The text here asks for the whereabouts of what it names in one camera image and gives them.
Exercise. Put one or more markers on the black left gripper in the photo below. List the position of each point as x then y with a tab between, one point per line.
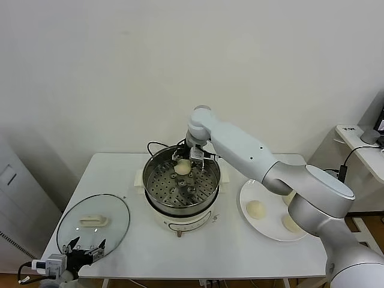
79	261

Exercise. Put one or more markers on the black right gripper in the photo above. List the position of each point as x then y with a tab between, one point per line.
186	151

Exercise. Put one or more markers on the white steamed baozi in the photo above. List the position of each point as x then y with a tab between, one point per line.
289	225
288	198
182	168
256	209

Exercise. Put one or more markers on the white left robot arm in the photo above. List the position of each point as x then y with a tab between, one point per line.
67	277

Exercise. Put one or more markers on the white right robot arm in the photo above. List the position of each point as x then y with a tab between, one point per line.
240	144

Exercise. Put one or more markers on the perforated stainless steamer basket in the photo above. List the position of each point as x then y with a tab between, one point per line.
180	195

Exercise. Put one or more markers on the cream electric cooker base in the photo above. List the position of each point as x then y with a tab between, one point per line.
186	223

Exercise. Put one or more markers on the white round plate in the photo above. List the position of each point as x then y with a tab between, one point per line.
264	228

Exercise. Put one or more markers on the white side desk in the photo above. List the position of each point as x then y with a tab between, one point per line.
366	156

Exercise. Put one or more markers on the grey cylindrical speaker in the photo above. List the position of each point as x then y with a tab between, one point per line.
369	136

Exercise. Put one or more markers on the grey laptop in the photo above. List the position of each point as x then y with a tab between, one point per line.
381	120

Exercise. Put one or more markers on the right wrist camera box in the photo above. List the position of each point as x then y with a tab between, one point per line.
199	154

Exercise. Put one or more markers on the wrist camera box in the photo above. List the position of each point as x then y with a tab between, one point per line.
199	154
49	264

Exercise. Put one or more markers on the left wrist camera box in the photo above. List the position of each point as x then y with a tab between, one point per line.
49	264

